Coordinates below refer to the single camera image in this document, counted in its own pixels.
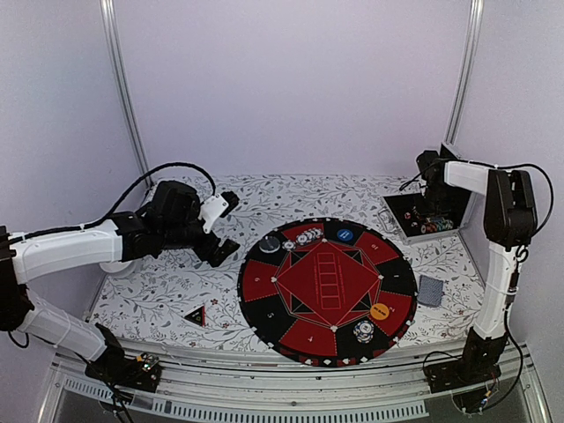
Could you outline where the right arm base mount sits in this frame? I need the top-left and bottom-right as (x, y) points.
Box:
(423, 360), (501, 414)

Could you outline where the white round dish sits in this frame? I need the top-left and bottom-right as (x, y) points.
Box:
(100, 260), (138, 278)

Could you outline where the floral patterned tablecloth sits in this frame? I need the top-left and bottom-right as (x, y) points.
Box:
(90, 175), (484, 354)

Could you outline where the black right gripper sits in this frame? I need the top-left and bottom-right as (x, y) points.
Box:
(415, 184), (452, 219)

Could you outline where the aluminium front rail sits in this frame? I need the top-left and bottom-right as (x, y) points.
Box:
(38, 341), (553, 422)

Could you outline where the round red black poker mat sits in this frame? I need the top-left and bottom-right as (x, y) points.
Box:
(237, 218), (418, 367)

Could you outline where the triangular red black token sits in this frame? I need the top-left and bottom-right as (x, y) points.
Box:
(183, 305), (206, 327)

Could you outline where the blue small blind button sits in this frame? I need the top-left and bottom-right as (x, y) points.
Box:
(337, 228), (354, 242)

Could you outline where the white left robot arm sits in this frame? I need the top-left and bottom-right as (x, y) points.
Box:
(1, 181), (239, 382)

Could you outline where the black dealer button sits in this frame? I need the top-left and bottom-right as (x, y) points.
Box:
(258, 235), (281, 254)

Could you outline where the aluminium frame post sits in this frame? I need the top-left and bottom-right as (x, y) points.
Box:
(100, 0), (149, 174)
(443, 0), (485, 146)

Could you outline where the white blue chip row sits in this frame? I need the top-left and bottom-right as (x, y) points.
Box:
(282, 227), (323, 251)

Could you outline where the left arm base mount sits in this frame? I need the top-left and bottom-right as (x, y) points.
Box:
(85, 351), (162, 393)

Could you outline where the right aluminium frame post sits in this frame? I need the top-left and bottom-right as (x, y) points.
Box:
(443, 0), (485, 146)

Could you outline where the white blue chip stack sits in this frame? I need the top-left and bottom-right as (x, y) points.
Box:
(352, 320), (375, 344)

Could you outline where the aluminium poker chip case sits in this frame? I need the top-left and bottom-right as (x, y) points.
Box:
(381, 141), (479, 246)

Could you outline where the blue playing card deck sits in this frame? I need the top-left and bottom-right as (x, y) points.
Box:
(418, 275), (444, 308)

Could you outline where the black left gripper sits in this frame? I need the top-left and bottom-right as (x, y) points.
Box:
(161, 215), (240, 266)

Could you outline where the orange big blind button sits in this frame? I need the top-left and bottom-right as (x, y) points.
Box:
(370, 302), (390, 321)

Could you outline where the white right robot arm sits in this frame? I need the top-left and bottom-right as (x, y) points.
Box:
(416, 151), (538, 384)

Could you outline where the left aluminium frame post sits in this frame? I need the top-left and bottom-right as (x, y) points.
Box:
(100, 0), (149, 174)

